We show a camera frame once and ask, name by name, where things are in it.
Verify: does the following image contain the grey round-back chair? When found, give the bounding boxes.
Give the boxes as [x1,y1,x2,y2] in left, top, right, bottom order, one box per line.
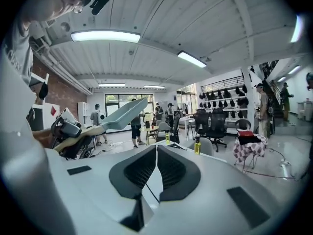
[235,118,253,132]

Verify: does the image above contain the grey plastic chair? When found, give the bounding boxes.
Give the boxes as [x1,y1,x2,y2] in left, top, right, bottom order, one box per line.
[195,137,215,156]
[156,121,172,141]

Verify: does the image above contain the person's left forearm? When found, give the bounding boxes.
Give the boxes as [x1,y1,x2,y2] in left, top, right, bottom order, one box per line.
[31,128,54,148]

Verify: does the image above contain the red and black bag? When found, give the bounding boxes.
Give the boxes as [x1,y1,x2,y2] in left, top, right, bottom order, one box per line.
[238,130,262,146]

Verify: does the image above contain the black staircase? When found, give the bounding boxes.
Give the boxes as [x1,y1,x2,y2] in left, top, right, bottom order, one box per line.
[261,59,287,123]

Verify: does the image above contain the wooden round table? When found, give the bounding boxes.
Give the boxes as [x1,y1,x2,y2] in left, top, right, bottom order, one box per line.
[138,125,160,146]

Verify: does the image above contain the pink checked cloth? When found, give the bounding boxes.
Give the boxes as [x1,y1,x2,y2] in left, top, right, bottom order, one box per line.
[233,134,269,162]

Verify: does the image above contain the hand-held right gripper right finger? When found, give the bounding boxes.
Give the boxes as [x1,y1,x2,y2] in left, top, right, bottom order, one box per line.
[156,144,291,235]

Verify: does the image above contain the black head-mounted camera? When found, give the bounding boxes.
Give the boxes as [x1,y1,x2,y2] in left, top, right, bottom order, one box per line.
[88,0,115,16]

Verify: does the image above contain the large glass window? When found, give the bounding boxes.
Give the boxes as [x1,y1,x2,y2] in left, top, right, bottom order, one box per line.
[104,94,154,130]

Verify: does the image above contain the person's face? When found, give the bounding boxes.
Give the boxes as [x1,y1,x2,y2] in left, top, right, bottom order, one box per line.
[45,0,103,18]

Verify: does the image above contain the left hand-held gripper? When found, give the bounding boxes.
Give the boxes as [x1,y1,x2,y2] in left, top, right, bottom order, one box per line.
[50,107,95,160]

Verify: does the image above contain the black office chair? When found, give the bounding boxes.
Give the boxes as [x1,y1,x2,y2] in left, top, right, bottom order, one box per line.
[207,108,228,153]
[193,108,211,143]

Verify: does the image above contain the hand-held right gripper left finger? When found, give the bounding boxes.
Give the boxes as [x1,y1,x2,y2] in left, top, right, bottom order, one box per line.
[45,144,161,235]

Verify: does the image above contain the person's grey T-shirt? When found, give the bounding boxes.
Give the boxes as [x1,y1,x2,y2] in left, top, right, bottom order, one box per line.
[2,16,35,87]

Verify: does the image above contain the white tall cabinet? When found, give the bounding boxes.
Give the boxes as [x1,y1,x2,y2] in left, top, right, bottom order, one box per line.
[77,101,89,126]

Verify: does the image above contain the black cap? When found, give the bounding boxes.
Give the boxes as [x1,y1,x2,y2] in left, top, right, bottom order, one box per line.
[38,81,49,100]

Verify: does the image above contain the row of black caps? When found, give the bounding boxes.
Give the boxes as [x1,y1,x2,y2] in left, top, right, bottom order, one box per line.
[198,83,249,119]

